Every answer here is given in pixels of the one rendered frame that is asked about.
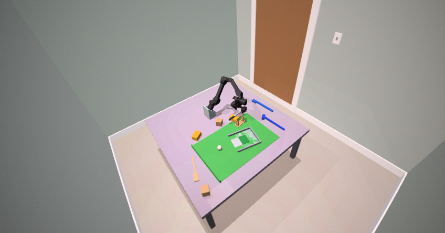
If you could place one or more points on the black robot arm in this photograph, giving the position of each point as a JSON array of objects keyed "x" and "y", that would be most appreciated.
[{"x": 216, "y": 100}]

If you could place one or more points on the orange rectangular block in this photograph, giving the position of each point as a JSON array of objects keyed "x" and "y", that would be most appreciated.
[{"x": 196, "y": 135}]

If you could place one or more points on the yellow block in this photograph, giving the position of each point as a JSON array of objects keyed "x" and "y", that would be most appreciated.
[{"x": 235, "y": 118}]

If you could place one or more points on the green mat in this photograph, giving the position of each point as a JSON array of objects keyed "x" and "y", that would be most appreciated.
[{"x": 226, "y": 161}]

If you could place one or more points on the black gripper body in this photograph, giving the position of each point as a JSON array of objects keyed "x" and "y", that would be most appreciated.
[{"x": 243, "y": 109}]

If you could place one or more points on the brown cube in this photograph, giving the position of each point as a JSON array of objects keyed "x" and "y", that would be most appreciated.
[
  {"x": 219, "y": 122},
  {"x": 205, "y": 190}
]

